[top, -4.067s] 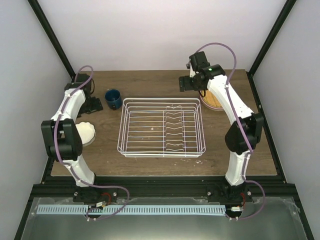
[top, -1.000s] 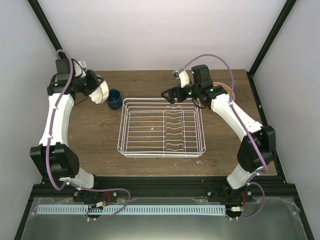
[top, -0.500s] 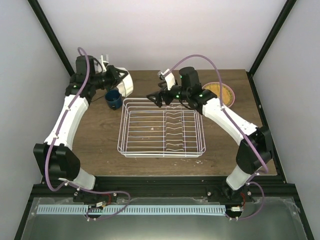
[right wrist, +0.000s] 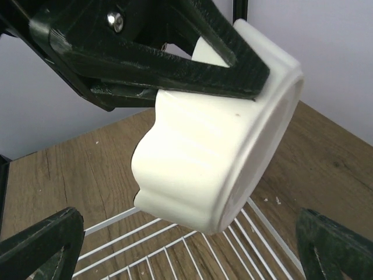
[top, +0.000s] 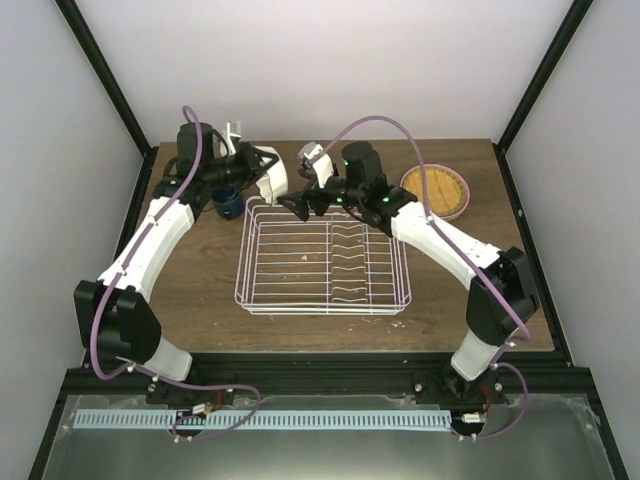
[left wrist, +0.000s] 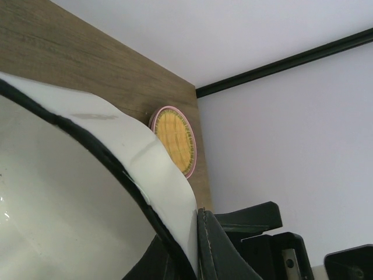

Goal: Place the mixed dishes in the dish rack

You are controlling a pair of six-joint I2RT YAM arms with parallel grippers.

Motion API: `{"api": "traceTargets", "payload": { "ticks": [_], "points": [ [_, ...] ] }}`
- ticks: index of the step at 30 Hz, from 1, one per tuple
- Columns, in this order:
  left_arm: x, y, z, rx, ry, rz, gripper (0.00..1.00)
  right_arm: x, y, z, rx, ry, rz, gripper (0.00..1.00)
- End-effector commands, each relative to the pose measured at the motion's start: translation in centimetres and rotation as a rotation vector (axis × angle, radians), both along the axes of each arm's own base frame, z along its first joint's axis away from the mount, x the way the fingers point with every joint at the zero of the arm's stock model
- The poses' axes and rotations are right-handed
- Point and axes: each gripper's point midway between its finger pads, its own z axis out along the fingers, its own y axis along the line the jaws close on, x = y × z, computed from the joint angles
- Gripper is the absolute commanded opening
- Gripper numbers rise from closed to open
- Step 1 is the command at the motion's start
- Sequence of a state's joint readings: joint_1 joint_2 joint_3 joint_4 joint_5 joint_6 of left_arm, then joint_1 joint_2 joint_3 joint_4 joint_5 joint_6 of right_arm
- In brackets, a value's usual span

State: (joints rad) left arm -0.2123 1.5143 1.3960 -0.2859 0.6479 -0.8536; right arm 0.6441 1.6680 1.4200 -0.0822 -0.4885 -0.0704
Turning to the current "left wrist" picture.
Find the yellow woven bamboo tray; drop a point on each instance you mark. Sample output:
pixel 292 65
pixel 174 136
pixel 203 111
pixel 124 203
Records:
pixel 175 143

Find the black aluminium frame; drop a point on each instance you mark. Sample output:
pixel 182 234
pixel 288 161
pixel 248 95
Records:
pixel 344 44

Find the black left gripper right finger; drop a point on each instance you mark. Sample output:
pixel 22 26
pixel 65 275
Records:
pixel 217 255

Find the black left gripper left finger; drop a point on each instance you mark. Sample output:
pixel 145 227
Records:
pixel 157 264

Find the pink plate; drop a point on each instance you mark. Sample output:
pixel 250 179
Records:
pixel 175 140

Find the white scalloped bowl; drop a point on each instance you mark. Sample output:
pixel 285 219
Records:
pixel 85 188

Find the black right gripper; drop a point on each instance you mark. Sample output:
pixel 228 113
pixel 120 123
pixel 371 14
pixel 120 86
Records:
pixel 279 256

